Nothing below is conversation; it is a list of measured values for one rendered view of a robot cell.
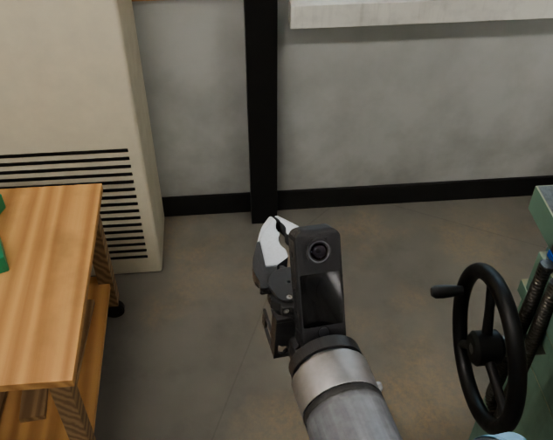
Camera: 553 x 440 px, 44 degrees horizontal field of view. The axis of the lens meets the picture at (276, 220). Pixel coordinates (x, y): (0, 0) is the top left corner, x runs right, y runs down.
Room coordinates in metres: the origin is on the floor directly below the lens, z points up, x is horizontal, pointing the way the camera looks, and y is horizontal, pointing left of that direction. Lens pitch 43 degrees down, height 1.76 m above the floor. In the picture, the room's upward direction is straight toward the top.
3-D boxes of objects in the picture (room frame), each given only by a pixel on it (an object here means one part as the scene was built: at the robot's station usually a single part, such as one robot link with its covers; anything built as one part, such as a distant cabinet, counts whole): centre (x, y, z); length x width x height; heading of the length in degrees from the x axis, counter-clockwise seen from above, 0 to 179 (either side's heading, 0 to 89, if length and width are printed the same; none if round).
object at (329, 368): (0.36, -0.06, 1.21); 0.08 x 0.05 x 0.08; 105
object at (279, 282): (0.44, -0.03, 1.20); 0.12 x 0.08 x 0.09; 15
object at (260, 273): (0.49, 0.00, 1.23); 0.09 x 0.05 x 0.02; 15
